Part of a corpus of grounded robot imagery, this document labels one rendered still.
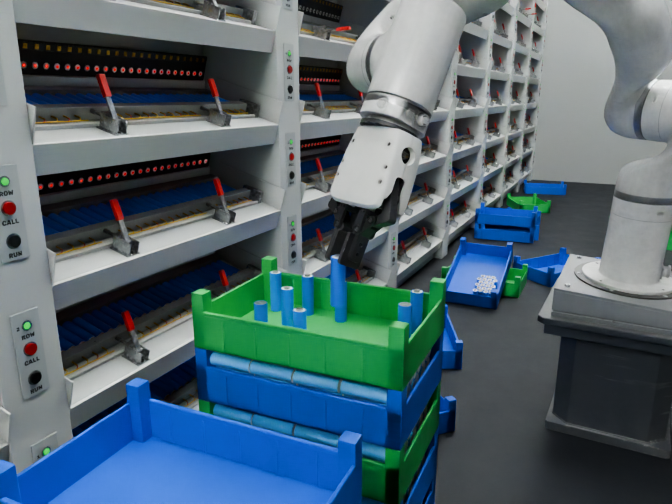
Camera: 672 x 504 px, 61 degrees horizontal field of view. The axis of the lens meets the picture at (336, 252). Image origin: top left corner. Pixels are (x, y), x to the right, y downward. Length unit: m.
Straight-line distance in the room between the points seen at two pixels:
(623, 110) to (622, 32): 0.21
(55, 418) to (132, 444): 0.20
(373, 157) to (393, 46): 0.13
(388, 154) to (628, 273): 0.80
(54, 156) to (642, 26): 0.94
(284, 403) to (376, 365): 0.15
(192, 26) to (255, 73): 0.28
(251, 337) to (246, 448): 0.14
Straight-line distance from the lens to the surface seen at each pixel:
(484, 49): 3.29
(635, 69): 1.19
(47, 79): 1.09
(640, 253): 1.34
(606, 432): 1.44
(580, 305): 1.29
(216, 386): 0.82
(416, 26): 0.71
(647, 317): 1.29
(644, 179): 1.30
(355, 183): 0.69
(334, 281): 0.69
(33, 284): 0.87
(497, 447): 1.35
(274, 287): 0.90
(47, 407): 0.93
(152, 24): 1.02
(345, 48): 1.62
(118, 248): 1.00
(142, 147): 0.99
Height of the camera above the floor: 0.73
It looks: 15 degrees down
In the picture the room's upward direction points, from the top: straight up
